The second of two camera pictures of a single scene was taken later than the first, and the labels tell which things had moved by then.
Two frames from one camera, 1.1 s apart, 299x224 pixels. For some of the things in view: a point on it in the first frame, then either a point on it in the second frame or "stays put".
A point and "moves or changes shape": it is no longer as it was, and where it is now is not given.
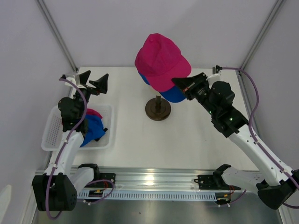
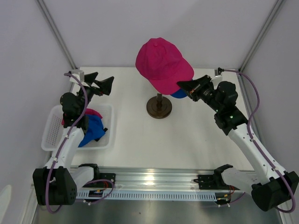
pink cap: (160, 60) stays put
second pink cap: (93, 111) stays put
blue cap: (174, 94) moves or changes shape
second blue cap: (94, 129) stays put
